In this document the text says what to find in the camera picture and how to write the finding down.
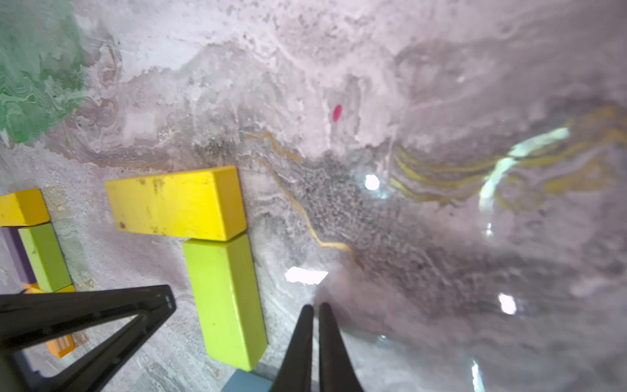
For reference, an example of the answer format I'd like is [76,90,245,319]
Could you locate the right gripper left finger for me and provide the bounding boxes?
[1,285,176,391]

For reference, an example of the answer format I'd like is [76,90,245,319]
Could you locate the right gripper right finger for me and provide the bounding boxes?
[270,303,364,392]

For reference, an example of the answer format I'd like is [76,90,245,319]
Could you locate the orange block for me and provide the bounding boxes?
[23,284,89,359]

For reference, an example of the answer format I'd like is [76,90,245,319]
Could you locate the purple block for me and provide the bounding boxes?
[1,226,37,284]

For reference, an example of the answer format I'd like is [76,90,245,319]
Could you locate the lime green block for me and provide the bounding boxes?
[18,223,73,292]
[183,233,268,372]

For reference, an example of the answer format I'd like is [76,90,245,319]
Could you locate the light blue block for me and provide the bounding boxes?
[221,369,273,392]

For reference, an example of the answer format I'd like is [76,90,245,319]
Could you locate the long yellow block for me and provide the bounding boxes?
[0,189,51,227]

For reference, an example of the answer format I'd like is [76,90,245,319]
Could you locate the yellow-green long block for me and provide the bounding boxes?
[105,166,248,242]

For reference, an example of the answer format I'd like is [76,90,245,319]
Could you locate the small yellow block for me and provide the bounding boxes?
[56,284,75,293]

